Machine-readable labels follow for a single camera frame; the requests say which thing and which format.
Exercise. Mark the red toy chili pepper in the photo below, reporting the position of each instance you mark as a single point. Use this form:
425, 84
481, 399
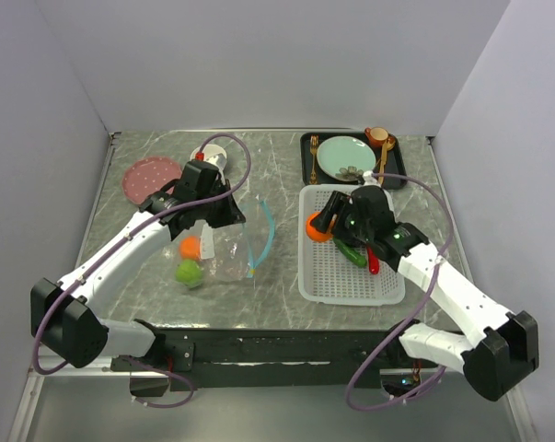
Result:
373, 262

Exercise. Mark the orange toy tangerine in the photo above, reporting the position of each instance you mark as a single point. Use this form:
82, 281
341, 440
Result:
314, 234
190, 248

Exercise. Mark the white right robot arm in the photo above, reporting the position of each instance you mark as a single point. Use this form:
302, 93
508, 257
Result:
495, 348

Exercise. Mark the wooden spoon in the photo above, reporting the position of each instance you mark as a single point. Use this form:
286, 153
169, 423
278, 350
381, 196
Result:
388, 145

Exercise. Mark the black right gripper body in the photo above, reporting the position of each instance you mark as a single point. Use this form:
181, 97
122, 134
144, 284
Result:
349, 229

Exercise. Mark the mint green plate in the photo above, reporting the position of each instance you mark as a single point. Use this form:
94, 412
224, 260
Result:
345, 158

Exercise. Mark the clear zip top bag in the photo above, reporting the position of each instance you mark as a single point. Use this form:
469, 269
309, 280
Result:
234, 253

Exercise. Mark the floral paper bowl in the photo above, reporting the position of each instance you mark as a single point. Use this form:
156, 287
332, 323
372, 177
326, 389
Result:
212, 156

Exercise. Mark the white plastic mesh basket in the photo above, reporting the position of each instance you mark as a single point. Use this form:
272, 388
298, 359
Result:
326, 276

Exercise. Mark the green toy apple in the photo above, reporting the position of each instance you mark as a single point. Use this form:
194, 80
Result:
189, 273

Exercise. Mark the green toy cucumber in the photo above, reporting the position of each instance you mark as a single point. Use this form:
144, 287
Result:
351, 254

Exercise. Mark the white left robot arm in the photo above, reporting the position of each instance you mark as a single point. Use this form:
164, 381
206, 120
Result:
64, 314

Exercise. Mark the gold fork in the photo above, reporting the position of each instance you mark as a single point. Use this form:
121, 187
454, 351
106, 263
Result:
313, 148

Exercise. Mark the aluminium front rail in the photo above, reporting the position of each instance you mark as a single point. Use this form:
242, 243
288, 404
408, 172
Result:
47, 362

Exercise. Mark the brown ceramic cup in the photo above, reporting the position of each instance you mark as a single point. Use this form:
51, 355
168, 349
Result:
378, 136

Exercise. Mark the pink dotted plate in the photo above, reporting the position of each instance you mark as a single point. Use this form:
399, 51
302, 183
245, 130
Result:
148, 175

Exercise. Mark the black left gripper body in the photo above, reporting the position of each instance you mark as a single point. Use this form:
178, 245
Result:
217, 213

